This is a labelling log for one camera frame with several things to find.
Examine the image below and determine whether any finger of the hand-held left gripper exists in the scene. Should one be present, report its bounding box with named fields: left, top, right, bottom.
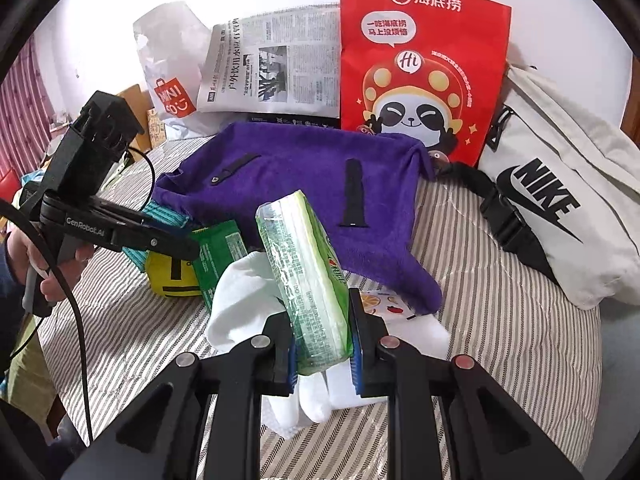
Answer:
left=112, top=217, right=202, bottom=262

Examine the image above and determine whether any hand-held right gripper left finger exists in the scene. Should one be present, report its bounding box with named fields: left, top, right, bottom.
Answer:
left=60, top=310, right=301, bottom=480

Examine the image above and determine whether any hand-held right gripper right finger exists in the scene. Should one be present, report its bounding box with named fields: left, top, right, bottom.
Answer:
left=347, top=287, right=586, bottom=480

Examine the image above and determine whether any yellow small pouch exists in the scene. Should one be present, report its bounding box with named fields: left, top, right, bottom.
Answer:
left=145, top=252, right=203, bottom=298

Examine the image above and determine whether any green wipes pack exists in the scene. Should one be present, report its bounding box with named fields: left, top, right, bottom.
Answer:
left=192, top=220, right=246, bottom=311

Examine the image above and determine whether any fruit print packet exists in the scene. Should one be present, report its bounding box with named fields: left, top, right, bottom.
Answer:
left=360, top=287, right=418, bottom=321

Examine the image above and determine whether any white face mask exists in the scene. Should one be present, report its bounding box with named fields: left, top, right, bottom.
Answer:
left=207, top=251, right=288, bottom=356

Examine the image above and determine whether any green tissue pack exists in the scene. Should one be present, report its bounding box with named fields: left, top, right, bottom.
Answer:
left=256, top=190, right=353, bottom=376

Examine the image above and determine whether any black watch strap with stud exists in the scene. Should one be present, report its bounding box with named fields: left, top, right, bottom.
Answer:
left=210, top=152, right=262, bottom=187

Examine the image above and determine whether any purple towel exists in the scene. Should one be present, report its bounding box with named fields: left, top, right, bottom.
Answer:
left=152, top=121, right=443, bottom=316

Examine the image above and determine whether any wide black watch strap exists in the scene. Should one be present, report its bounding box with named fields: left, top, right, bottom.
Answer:
left=339, top=158, right=368, bottom=228

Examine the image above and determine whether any person's left hand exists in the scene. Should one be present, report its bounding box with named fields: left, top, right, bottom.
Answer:
left=7, top=227, right=96, bottom=304

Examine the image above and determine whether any teal striped cloth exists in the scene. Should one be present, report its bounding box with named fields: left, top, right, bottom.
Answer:
left=120, top=200, right=193, bottom=266

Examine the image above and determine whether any patterned notebook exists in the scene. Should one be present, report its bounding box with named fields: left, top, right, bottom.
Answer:
left=146, top=107, right=167, bottom=148

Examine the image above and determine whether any pink curtain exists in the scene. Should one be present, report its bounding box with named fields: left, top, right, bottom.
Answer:
left=0, top=35, right=56, bottom=181

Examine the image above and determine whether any wooden nightstand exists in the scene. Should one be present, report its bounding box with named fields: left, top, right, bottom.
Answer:
left=117, top=84, right=151, bottom=151

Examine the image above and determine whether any white plastic shopping bag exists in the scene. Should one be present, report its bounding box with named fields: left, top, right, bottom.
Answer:
left=132, top=1, right=221, bottom=141

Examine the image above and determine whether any striped quilt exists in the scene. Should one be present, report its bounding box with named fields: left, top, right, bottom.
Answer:
left=15, top=145, right=603, bottom=480

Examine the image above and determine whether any black flat box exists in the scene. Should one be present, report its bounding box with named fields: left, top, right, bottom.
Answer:
left=247, top=116, right=342, bottom=128

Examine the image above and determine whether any green bed sheet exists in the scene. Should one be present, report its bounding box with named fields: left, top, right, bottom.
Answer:
left=7, top=347, right=58, bottom=413

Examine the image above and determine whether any folded newspaper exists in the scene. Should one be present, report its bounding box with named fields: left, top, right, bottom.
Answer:
left=196, top=7, right=343, bottom=118

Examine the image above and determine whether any white waist bag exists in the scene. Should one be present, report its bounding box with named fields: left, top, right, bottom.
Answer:
left=440, top=62, right=640, bottom=311

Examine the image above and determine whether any red paper bag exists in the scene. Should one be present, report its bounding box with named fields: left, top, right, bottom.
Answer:
left=339, top=0, right=512, bottom=167

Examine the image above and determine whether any black cable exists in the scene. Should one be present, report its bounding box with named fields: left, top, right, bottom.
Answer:
left=0, top=147, right=156, bottom=443

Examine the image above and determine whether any brown wooden frame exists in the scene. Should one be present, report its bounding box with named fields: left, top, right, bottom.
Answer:
left=619, top=50, right=640, bottom=136

